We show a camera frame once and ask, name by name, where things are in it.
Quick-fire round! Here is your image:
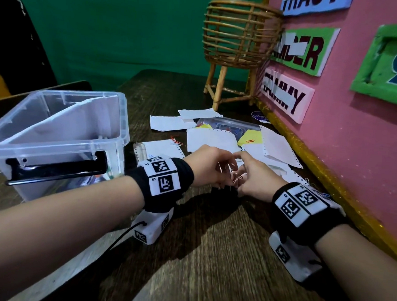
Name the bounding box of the clear plastic case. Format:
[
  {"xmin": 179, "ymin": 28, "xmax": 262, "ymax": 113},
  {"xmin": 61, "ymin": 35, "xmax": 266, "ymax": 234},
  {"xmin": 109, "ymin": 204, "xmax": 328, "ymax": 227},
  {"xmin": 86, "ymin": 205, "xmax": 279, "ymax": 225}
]
[{"xmin": 196, "ymin": 116, "xmax": 262, "ymax": 139}]

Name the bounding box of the round blue sticker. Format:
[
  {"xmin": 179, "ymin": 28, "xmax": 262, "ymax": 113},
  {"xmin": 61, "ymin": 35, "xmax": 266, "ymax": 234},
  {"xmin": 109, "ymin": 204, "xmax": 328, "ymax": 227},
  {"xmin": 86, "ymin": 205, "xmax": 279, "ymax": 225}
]
[{"xmin": 250, "ymin": 110, "xmax": 271, "ymax": 124}]

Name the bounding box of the green framed number sign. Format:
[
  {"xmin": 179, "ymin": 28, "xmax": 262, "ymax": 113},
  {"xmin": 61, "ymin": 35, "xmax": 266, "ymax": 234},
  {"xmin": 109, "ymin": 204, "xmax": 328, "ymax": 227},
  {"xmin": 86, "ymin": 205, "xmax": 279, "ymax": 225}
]
[{"xmin": 349, "ymin": 20, "xmax": 397, "ymax": 110}]

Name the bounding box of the blue name sign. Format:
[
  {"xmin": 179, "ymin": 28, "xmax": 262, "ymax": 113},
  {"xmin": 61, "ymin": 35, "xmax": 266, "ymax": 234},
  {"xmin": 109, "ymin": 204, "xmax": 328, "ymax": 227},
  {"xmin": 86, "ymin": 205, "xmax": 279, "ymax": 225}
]
[{"xmin": 280, "ymin": 0, "xmax": 354, "ymax": 20}]

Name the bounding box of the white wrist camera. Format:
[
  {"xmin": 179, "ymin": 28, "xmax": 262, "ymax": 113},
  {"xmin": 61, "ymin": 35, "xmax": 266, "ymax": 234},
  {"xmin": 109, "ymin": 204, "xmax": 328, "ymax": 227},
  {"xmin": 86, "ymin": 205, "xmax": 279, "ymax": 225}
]
[
  {"xmin": 130, "ymin": 205, "xmax": 175, "ymax": 247},
  {"xmin": 266, "ymin": 230, "xmax": 326, "ymax": 285}
]

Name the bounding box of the person's right hand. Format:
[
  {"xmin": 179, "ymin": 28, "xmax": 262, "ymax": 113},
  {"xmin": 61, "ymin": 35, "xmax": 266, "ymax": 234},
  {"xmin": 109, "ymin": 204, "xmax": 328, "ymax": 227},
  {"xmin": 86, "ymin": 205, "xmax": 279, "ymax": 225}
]
[{"xmin": 230, "ymin": 150, "xmax": 290, "ymax": 204}]

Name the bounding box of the pile of white perforated papers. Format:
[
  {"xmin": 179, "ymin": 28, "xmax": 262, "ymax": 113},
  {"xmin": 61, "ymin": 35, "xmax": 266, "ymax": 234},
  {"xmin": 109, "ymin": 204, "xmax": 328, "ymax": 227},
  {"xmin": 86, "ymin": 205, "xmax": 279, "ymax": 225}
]
[{"xmin": 132, "ymin": 104, "xmax": 312, "ymax": 187}]

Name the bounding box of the person's left hand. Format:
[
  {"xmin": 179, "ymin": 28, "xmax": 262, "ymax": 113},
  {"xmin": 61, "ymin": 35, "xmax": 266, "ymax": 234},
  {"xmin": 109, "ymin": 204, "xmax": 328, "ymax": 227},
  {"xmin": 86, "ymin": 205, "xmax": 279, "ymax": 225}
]
[{"xmin": 181, "ymin": 143, "xmax": 241, "ymax": 191}]

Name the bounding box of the pink name sign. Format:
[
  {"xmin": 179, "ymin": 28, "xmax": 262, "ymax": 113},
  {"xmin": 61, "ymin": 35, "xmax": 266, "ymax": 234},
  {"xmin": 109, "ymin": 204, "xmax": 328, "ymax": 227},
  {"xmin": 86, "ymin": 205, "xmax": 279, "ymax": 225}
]
[{"xmin": 258, "ymin": 67, "xmax": 317, "ymax": 126}]

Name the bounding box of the black wristband with markers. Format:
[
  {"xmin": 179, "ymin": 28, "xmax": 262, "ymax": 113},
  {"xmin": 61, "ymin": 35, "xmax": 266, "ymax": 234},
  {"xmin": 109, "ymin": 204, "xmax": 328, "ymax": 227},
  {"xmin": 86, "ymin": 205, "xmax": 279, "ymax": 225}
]
[
  {"xmin": 124, "ymin": 154, "xmax": 196, "ymax": 215},
  {"xmin": 269, "ymin": 180, "xmax": 352, "ymax": 249}
]

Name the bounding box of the person's left forearm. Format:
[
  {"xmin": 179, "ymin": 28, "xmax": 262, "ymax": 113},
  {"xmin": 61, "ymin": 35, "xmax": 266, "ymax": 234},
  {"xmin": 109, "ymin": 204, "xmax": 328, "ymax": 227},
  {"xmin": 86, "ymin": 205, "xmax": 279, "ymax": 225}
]
[{"xmin": 0, "ymin": 169, "xmax": 147, "ymax": 301}]

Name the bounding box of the green backdrop cloth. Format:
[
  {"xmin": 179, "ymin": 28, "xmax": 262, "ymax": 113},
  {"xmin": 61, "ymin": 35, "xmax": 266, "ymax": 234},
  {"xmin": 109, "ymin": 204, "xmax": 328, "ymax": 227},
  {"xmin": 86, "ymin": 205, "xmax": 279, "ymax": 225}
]
[{"xmin": 6, "ymin": 0, "xmax": 270, "ymax": 100}]

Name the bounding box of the green name sign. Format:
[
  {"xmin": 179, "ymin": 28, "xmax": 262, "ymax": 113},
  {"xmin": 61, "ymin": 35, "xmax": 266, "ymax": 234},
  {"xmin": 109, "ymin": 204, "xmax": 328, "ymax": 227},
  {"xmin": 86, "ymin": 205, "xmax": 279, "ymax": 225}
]
[{"xmin": 268, "ymin": 24, "xmax": 341, "ymax": 79}]

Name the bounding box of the clear plastic storage box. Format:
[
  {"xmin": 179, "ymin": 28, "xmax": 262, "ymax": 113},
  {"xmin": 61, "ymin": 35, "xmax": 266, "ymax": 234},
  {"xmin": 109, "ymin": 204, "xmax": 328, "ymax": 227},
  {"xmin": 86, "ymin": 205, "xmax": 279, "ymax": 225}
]
[{"xmin": 0, "ymin": 85, "xmax": 133, "ymax": 208}]

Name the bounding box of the black camera cable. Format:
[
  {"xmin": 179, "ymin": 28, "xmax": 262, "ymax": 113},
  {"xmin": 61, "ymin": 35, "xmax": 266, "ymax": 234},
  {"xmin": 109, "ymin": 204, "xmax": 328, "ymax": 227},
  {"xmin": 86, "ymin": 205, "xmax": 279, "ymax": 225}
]
[{"xmin": 108, "ymin": 219, "xmax": 148, "ymax": 253}]

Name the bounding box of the rattan basket stand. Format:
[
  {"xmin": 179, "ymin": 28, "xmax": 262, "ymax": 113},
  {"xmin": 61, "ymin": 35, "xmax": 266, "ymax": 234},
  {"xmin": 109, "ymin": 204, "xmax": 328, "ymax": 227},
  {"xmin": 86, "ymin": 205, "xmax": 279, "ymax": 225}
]
[{"xmin": 199, "ymin": 0, "xmax": 285, "ymax": 115}]

